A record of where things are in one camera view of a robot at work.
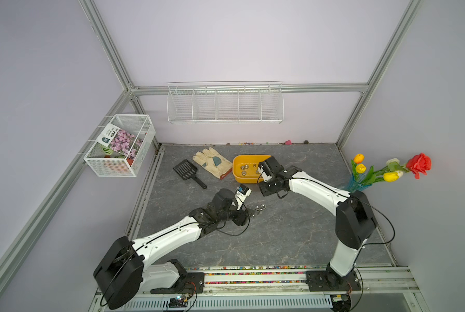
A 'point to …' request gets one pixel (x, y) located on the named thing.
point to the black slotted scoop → (187, 170)
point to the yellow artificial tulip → (360, 168)
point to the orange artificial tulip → (359, 158)
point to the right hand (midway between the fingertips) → (264, 187)
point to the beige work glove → (213, 162)
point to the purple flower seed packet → (123, 142)
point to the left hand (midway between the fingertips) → (248, 208)
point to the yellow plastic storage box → (246, 169)
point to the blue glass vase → (358, 182)
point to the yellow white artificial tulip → (393, 176)
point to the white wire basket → (99, 160)
